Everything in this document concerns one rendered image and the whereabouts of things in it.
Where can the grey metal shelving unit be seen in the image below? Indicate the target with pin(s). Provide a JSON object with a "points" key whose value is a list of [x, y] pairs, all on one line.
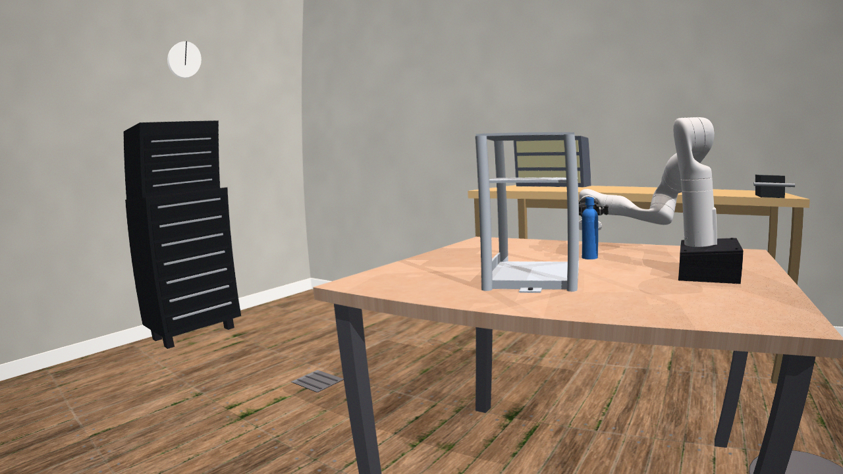
{"points": [[528, 276]]}

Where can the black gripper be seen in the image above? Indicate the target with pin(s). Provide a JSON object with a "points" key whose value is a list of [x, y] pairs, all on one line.
{"points": [[600, 210]]}

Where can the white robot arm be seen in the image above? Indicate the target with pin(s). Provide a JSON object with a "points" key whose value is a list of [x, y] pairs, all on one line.
{"points": [[693, 139]]}

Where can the blue bottle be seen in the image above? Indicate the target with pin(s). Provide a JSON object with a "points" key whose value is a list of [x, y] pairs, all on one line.
{"points": [[589, 230]]}

